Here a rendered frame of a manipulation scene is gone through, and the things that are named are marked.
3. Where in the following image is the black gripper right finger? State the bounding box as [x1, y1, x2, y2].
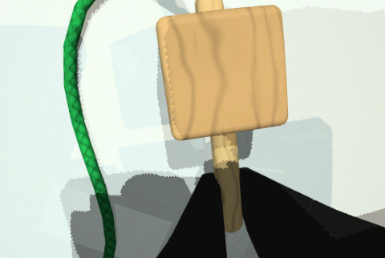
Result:
[238, 167, 385, 258]

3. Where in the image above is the green string with wooden stick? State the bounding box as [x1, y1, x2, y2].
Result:
[63, 0, 243, 258]

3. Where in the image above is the light wooden block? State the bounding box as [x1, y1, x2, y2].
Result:
[156, 5, 289, 140]

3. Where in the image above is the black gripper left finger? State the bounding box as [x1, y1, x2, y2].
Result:
[157, 172, 227, 258]

